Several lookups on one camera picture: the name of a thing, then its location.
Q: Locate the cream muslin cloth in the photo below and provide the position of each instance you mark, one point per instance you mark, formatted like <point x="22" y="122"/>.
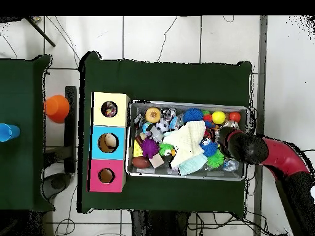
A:
<point x="187" y="142"/>

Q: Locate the light blue muslin cloth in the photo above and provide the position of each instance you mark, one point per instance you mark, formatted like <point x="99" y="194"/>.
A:
<point x="193" y="163"/>

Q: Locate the multicoloured knotted cloth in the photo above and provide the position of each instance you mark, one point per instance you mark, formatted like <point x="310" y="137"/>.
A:
<point x="110" y="110"/>

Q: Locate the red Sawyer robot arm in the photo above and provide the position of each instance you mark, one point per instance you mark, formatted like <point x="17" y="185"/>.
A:
<point x="283" y="157"/>

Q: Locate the shallow metal mesh bin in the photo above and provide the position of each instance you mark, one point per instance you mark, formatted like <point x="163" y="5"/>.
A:
<point x="177" y="105"/>

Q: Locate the wooden box with three holes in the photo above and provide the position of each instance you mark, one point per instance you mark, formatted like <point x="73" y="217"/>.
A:
<point x="120" y="110"/>

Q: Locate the blue globe ball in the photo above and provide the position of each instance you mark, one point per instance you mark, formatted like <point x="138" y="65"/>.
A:
<point x="145" y="127"/>

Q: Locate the toy burger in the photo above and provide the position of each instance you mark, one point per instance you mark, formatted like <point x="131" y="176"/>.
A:
<point x="153" y="115"/>

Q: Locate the purple spiky ball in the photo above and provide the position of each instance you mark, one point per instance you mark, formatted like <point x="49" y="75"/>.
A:
<point x="149" y="147"/>

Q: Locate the yellow cheese toy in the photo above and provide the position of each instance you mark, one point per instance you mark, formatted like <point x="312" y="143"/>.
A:
<point x="137" y="150"/>

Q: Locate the brown toy football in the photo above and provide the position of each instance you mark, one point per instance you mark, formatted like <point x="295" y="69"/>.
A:
<point x="140" y="162"/>

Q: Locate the large blue spiky ball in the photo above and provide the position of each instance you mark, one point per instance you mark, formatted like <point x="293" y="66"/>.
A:
<point x="193" y="115"/>

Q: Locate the dark green table cloth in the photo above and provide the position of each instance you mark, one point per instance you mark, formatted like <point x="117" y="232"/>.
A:
<point x="160" y="81"/>
<point x="22" y="159"/>

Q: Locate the yellow smooth ball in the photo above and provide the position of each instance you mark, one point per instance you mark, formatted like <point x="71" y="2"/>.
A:
<point x="218" y="117"/>

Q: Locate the orange smooth ball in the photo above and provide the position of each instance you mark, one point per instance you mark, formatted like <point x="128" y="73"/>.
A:
<point x="234" y="116"/>

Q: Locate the black flat panel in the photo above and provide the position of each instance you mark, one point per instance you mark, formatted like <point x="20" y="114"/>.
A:
<point x="70" y="147"/>

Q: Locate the orange plastic object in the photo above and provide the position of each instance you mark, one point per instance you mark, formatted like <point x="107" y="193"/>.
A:
<point x="56" y="108"/>

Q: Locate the grey round base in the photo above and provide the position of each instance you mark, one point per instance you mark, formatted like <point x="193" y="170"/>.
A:
<point x="57" y="183"/>

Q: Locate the blue plastic cup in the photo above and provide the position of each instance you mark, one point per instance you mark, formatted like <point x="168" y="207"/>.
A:
<point x="8" y="132"/>

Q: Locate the black rod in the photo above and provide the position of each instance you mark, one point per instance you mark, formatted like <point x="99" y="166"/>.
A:
<point x="41" y="33"/>

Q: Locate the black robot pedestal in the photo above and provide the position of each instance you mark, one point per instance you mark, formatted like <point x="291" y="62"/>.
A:
<point x="157" y="226"/>

